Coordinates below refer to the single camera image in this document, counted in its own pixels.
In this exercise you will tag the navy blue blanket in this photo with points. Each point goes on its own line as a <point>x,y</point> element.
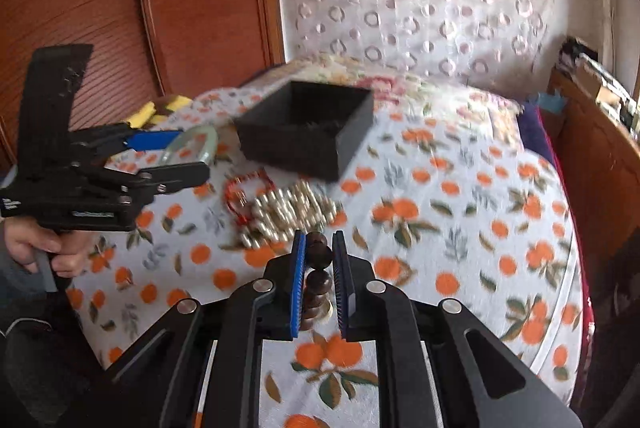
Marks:
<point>532,128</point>

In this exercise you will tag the blue plastic bag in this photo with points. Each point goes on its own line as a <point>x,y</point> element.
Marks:
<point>550,102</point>

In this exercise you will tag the pile of folded clothes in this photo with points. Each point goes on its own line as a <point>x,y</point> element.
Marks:
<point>575,53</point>

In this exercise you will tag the cardboard box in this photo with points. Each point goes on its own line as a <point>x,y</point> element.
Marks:
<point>597,88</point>

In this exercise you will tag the orange fruit print cloth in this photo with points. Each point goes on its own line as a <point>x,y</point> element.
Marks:
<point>450,233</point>

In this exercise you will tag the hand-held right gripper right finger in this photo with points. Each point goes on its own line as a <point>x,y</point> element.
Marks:
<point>340,283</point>

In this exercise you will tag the yellow striped plush toy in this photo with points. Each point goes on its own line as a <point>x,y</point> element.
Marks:
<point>145,113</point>

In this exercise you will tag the black jewelry box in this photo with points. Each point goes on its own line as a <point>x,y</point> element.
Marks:
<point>300,153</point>

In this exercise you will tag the person's left hand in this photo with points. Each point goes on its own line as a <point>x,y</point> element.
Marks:
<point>22,240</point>

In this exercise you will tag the pale green jade bangle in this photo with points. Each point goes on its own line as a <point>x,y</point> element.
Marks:
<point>212,145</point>

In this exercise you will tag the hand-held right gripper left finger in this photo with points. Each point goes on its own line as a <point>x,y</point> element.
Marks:
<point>298,283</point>

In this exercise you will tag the wooden cabinet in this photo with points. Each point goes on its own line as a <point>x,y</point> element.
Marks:
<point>600,168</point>

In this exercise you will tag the red blanket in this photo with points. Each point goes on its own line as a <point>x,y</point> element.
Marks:
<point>586,333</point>

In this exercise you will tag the floral blanket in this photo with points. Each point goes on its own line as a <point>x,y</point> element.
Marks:
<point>400,88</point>

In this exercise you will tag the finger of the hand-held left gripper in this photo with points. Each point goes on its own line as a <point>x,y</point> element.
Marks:
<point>150,140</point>
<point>185,175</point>

